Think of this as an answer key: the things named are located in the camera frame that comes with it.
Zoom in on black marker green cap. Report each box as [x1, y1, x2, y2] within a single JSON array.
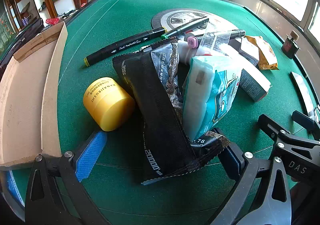
[[160, 17, 209, 40]]

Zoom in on small grey box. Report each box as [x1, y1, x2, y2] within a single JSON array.
[[229, 38, 260, 66]]

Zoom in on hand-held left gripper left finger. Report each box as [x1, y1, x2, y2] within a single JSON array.
[[24, 130, 110, 225]]

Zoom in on black marker yellow cap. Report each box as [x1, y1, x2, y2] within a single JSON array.
[[84, 27, 167, 66]]

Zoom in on orange snack packet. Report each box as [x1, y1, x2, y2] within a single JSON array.
[[244, 35, 279, 71]]

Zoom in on black patterned packet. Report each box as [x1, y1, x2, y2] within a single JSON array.
[[112, 37, 232, 185]]

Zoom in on yellow jar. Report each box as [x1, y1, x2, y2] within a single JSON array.
[[83, 77, 136, 132]]

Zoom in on round table control disc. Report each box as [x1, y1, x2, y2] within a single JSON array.
[[151, 9, 240, 40]]

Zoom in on black marker pink cap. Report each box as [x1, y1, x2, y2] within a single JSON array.
[[184, 30, 246, 49]]

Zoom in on metal table edge plate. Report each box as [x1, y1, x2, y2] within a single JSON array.
[[290, 71, 320, 118]]

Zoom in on white plastic bottle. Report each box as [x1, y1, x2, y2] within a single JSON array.
[[177, 39, 200, 66]]

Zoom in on clear plastic bag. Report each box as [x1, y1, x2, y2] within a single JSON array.
[[196, 31, 232, 56]]

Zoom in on floral wall painting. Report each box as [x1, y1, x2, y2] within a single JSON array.
[[0, 0, 19, 51]]

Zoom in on teal tissue packet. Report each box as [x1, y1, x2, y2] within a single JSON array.
[[182, 55, 242, 140]]

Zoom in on cardboard box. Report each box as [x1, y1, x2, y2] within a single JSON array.
[[0, 22, 68, 168]]

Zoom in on dark red perfume bottle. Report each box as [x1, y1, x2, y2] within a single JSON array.
[[281, 30, 300, 60]]

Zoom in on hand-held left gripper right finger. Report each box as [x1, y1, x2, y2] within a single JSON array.
[[212, 127, 293, 225]]

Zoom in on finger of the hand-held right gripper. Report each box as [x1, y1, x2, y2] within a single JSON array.
[[257, 114, 297, 141], [292, 110, 320, 138]]

